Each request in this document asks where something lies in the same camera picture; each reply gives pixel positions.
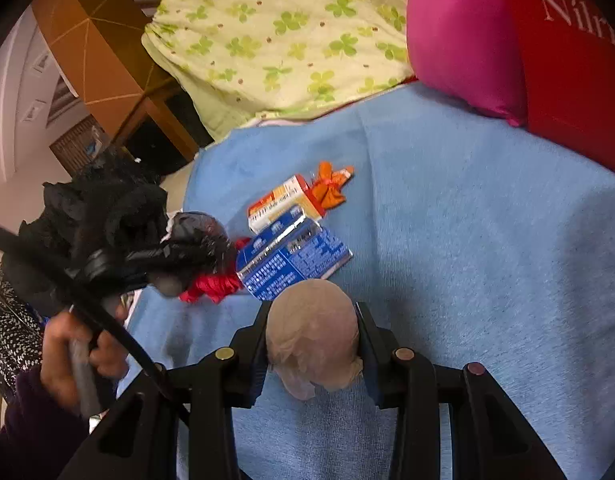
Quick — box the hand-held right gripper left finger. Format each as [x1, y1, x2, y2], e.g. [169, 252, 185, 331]
[57, 302, 273, 480]

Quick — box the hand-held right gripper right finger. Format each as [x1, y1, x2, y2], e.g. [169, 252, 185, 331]
[355, 301, 568, 480]

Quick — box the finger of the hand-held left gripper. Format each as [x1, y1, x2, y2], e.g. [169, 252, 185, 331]
[124, 240, 230, 281]

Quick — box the dark translucent plastic bag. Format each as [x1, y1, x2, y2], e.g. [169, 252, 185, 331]
[154, 211, 230, 296]

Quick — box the red plastic bag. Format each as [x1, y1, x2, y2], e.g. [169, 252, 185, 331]
[180, 237, 250, 305]

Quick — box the beige plastic bag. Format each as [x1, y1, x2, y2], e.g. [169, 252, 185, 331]
[264, 280, 363, 401]

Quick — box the black plastic bag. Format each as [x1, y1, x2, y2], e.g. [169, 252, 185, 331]
[20, 160, 170, 271]

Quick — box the blue carton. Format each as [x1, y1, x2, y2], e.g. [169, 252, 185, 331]
[236, 207, 353, 302]

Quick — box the orange wrapper bundle red tie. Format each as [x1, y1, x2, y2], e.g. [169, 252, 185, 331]
[310, 160, 355, 211]

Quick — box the person's left forearm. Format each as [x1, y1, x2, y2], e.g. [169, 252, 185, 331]
[0, 365, 90, 480]

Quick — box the person's left hand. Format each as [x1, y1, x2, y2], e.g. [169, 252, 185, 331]
[41, 305, 130, 403]

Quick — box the black speckled garment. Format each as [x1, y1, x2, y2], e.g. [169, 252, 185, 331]
[0, 267, 45, 401]

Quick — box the orange and white box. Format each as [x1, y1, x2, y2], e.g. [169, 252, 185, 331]
[247, 175, 328, 233]

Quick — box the brown lattice panel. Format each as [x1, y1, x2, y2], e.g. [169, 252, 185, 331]
[50, 115, 110, 177]

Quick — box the light blue blanket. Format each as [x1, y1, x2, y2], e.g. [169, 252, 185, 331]
[127, 82, 615, 480]

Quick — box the green clover print blanket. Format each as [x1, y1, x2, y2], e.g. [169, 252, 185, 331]
[141, 0, 418, 141]

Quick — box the pink pillow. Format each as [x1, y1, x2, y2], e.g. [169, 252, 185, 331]
[406, 0, 529, 127]

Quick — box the red paper bag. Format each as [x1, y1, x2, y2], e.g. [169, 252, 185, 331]
[490, 0, 615, 178]

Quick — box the black cable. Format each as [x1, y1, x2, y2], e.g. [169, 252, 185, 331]
[0, 224, 190, 423]

